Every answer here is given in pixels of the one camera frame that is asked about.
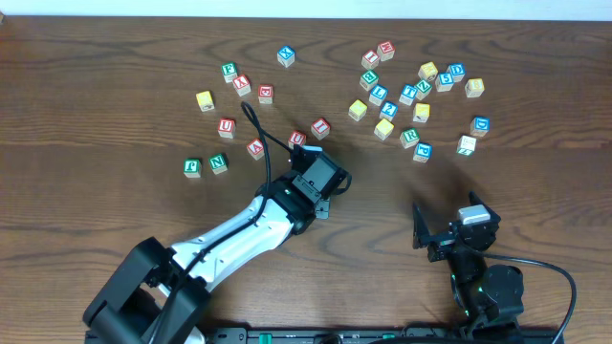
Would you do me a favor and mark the yellow 8 block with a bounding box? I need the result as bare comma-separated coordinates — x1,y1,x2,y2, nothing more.
465,78,485,98

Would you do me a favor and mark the blue L block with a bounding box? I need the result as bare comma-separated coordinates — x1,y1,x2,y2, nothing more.
369,84,388,106

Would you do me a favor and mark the blue d block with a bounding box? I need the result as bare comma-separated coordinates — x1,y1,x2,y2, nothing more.
447,63,466,83
470,117,491,138

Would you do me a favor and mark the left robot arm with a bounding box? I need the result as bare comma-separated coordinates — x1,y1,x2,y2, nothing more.
82,170,343,343

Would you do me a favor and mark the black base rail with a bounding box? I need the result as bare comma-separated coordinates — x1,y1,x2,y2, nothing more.
186,323,564,344

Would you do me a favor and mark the red M block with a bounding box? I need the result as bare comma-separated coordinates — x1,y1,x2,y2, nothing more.
377,41,396,61

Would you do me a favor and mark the green J block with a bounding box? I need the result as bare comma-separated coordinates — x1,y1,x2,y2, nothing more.
183,159,202,178

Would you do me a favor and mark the blue T block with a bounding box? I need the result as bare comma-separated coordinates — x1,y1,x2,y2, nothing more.
399,84,417,106

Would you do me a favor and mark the red u block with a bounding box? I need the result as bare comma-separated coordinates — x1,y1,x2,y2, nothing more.
218,118,236,139
288,131,307,149

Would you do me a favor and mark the yellow S block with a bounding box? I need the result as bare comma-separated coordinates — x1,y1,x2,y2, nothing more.
374,118,394,140

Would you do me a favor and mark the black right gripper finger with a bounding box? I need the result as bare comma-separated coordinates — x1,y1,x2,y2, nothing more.
412,203,430,249
469,191,490,210

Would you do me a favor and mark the green B block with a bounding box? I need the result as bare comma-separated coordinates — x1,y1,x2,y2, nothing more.
360,70,379,91

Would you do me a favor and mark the red U block left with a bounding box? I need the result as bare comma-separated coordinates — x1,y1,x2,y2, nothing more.
218,118,236,139

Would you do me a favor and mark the red U block right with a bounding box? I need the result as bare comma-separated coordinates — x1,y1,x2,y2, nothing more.
288,131,307,149

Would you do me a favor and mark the yellow hammer block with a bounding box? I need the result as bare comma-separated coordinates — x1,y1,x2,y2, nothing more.
413,103,430,123

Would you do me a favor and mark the blue P block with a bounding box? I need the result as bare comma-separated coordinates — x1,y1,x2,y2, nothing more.
413,142,432,162

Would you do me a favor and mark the blue D block right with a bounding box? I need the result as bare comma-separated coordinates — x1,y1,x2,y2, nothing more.
470,117,491,138

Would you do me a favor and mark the red Y block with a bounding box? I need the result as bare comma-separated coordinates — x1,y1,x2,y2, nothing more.
231,75,251,97

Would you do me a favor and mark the red i block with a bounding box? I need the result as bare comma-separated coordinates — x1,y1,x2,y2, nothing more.
361,50,381,70
311,118,331,140

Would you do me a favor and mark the red I block far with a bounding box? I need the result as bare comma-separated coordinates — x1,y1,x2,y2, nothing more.
361,50,381,70

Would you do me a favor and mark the red A block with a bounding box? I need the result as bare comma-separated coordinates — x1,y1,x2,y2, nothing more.
247,139,265,161

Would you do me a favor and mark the red E block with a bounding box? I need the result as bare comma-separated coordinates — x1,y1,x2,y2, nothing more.
258,84,273,104

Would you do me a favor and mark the blue X block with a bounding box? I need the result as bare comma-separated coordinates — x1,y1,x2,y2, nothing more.
277,46,295,68

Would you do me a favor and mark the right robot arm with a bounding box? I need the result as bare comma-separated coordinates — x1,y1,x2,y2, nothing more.
412,192,524,340

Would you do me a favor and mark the green R block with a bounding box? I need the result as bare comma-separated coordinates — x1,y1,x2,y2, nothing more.
400,128,420,149

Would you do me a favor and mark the green F block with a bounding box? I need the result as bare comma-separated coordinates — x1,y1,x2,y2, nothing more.
221,62,238,83

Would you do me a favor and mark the green Z block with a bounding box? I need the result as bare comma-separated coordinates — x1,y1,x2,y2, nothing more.
415,79,432,100

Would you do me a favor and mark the green 7 block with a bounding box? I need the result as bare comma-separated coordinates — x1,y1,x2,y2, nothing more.
456,136,477,156

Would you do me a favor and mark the yellow pineapple block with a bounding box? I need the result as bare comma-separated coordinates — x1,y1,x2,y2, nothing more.
348,99,367,121

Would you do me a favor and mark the blue 5 block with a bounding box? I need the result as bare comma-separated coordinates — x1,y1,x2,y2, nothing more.
435,73,454,92

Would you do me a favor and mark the green N block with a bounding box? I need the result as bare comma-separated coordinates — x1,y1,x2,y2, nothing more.
208,153,229,175

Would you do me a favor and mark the yellow far block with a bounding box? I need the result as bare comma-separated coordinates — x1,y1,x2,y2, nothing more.
418,61,438,81

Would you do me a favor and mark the blue D block far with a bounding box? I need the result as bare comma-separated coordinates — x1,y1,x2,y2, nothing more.
447,63,466,83

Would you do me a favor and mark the blue 2 block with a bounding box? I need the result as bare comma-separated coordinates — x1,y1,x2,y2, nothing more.
379,101,398,121

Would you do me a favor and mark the yellow acorn block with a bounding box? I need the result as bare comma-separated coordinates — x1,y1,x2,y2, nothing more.
196,91,215,112

